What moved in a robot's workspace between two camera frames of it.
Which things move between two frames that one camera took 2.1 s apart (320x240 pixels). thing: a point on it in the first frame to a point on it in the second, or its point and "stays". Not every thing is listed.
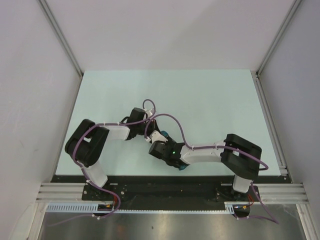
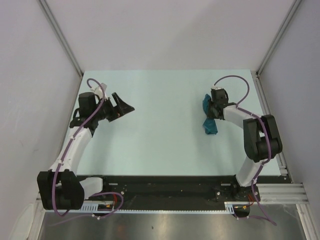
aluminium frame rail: [283, 193] stays
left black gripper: [153, 125] to [120, 109]
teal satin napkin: [165, 134] to [209, 123]
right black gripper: [169, 142] to [209, 114]
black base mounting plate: [167, 193] stays
